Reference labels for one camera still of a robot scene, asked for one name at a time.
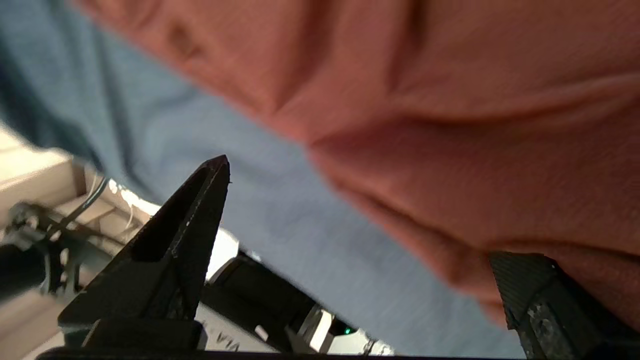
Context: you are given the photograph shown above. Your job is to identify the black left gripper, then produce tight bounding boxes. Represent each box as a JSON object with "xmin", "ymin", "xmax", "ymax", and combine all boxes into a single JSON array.
[{"xmin": 200, "ymin": 227, "xmax": 326, "ymax": 353}]

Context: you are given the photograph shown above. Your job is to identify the blue bed sheet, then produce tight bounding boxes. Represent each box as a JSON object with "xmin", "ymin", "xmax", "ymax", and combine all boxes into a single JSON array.
[{"xmin": 0, "ymin": 0, "xmax": 526, "ymax": 358}]

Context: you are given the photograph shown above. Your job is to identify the rust brown shorts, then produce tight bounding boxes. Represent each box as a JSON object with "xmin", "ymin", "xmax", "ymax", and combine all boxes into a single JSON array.
[{"xmin": 70, "ymin": 0, "xmax": 640, "ymax": 333}]

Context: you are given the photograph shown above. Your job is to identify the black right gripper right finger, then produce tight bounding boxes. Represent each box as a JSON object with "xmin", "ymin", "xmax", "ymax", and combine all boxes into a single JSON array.
[{"xmin": 489, "ymin": 251, "xmax": 640, "ymax": 360}]

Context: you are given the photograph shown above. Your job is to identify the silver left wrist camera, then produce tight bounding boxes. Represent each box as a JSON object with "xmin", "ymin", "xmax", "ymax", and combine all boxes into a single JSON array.
[{"xmin": 297, "ymin": 305, "xmax": 361, "ymax": 353}]

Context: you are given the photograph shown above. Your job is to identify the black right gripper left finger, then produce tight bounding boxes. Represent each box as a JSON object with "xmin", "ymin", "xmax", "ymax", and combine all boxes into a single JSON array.
[{"xmin": 57, "ymin": 155, "xmax": 232, "ymax": 351}]

